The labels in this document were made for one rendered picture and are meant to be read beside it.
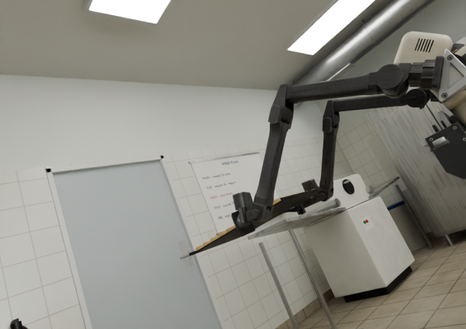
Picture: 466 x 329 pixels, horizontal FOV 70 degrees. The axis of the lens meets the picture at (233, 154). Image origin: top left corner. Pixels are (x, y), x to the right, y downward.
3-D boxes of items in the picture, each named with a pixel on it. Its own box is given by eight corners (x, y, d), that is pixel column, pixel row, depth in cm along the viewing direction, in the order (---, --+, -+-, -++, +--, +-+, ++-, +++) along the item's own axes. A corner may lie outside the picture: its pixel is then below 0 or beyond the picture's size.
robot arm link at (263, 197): (283, 105, 119) (296, 112, 128) (269, 103, 123) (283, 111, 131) (258, 223, 118) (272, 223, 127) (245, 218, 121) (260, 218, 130)
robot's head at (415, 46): (459, 48, 119) (415, 43, 128) (454, 33, 103) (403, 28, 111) (444, 89, 122) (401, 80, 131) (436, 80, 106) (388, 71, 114)
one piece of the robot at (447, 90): (477, 80, 92) (449, 51, 96) (476, 77, 88) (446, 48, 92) (442, 104, 97) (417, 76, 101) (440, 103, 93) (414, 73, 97)
